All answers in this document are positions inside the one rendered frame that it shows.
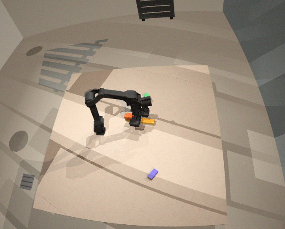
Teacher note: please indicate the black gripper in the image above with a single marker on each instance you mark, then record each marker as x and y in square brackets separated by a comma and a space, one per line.
[135, 121]

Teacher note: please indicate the purple rectangular block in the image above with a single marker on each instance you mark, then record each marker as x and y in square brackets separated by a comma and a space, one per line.
[152, 174]

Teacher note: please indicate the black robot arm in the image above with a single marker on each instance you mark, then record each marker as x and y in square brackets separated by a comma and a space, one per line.
[131, 97]

